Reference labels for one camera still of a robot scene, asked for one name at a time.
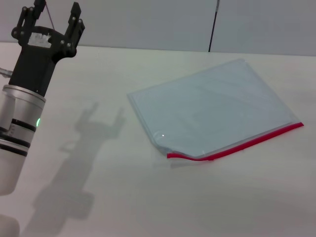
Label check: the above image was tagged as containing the clear document bag red zipper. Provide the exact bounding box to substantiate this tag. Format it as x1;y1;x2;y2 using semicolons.
126;58;305;162

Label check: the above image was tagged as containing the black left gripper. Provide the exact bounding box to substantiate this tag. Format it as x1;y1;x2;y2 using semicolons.
8;0;86;97

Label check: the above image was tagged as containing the black vertical wall strip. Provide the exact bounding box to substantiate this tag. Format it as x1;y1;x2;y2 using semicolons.
208;0;221;53

